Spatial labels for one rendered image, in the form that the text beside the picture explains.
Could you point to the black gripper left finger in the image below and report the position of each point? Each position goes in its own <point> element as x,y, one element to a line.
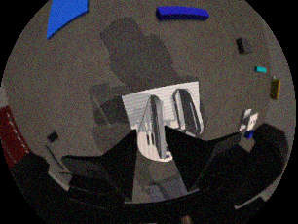
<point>116,166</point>

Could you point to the blue rectangular bar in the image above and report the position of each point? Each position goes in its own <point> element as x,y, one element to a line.
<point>180,13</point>

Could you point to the blue flat rectangular plate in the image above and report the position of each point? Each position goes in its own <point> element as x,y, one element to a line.
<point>63,12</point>

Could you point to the blue rectangular block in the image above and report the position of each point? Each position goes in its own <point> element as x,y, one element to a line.
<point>248,134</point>

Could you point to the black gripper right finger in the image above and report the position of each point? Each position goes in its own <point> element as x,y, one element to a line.
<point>193,156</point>

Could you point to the cyan flat bar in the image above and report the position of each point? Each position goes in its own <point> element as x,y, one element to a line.
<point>260,69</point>

